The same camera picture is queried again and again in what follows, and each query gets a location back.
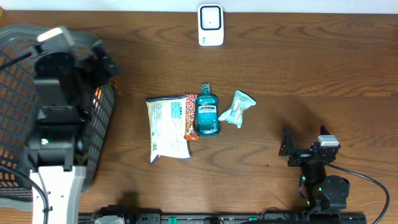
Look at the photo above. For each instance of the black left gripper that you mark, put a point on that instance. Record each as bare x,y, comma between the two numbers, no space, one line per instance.
98,78

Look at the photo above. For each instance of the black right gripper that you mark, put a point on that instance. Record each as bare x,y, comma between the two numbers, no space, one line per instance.
287,149

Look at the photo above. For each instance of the mint green snack packet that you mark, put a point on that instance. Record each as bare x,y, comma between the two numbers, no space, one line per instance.
234,114

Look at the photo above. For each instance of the white snack bag blue edges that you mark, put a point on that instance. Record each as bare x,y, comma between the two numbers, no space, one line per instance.
167,127

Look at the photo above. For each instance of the teal mouthwash bottle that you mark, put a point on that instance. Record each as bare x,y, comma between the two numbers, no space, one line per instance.
207,112

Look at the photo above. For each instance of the orange candy bar wrapper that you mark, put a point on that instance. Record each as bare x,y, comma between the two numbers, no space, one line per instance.
190,112

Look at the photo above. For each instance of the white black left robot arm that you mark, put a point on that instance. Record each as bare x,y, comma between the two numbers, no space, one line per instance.
64,149

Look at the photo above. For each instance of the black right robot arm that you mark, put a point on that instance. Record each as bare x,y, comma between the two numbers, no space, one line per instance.
324,193

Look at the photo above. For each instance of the grey plastic basket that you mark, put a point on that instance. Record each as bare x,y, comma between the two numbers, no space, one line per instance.
20,51

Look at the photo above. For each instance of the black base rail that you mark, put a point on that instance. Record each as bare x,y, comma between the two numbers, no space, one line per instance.
118,214

